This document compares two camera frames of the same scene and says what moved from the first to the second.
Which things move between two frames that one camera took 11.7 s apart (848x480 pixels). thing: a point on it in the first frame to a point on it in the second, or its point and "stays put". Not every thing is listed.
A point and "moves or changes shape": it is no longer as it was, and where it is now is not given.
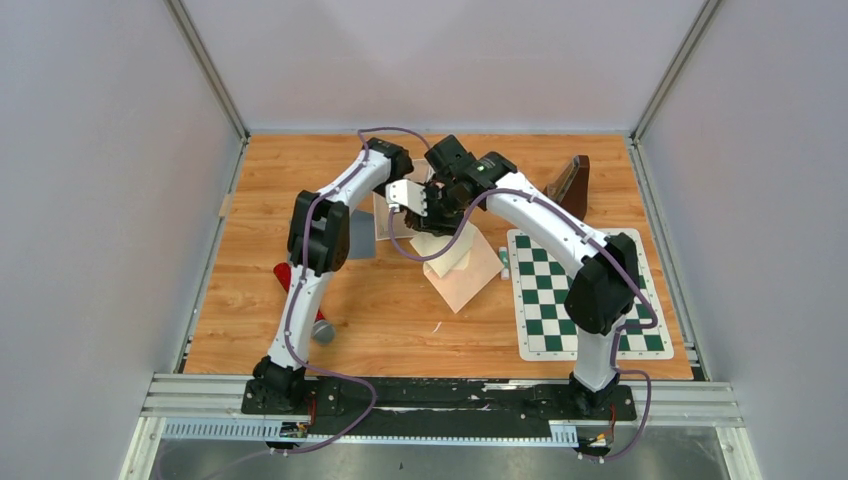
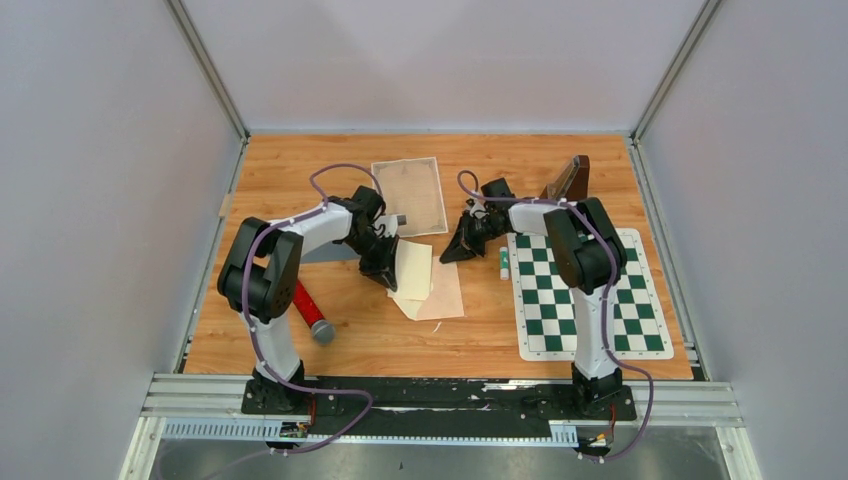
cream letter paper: (459, 257) moves or changes shape
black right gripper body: (449, 186) to (483, 228)
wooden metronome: (569, 186) stays put
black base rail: (438, 408) stays put
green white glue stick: (503, 258) stays put
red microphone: (323, 331) stays put
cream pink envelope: (460, 286) to (444, 298)
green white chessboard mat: (541, 277) stays put
